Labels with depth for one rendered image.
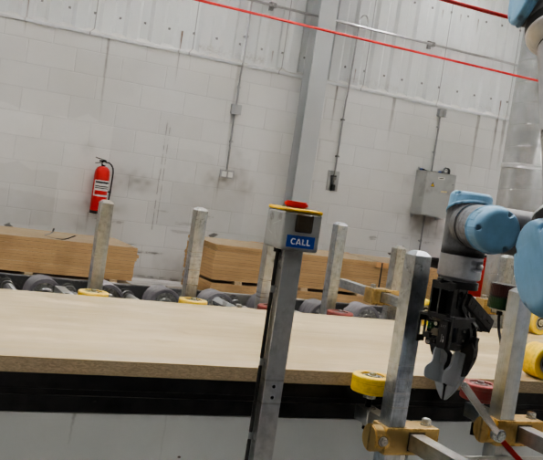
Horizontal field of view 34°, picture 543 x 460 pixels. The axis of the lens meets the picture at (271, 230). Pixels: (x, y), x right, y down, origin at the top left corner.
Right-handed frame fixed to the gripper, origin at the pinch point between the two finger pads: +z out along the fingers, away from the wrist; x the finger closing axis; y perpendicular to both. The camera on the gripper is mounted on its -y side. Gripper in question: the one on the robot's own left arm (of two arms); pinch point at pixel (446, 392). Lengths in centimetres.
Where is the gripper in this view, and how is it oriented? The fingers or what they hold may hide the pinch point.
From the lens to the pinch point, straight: 161.2
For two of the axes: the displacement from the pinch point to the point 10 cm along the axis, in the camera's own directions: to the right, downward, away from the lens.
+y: -7.0, -0.7, -7.1
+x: 7.0, 1.4, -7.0
